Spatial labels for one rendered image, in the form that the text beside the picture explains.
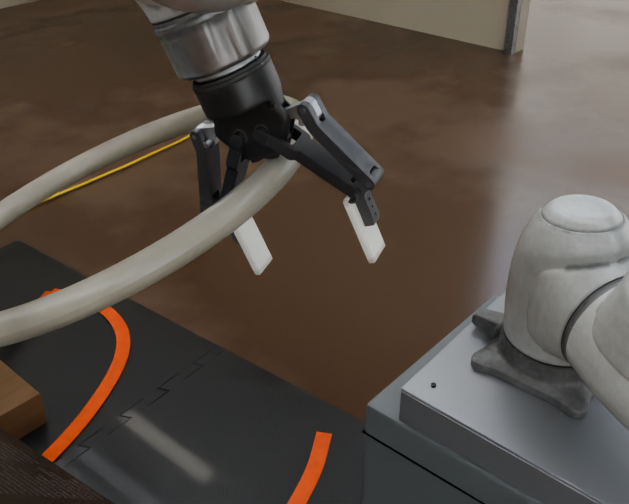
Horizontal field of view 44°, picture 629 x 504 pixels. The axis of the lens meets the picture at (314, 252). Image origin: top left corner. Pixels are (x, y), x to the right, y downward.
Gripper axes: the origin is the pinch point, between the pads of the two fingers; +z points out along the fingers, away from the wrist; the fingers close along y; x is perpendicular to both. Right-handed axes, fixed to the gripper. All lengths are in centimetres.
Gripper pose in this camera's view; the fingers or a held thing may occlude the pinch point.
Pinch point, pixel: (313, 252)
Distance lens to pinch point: 77.9
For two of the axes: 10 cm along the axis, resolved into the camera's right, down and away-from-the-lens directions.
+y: -8.3, 1.0, 5.5
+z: 3.8, 8.2, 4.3
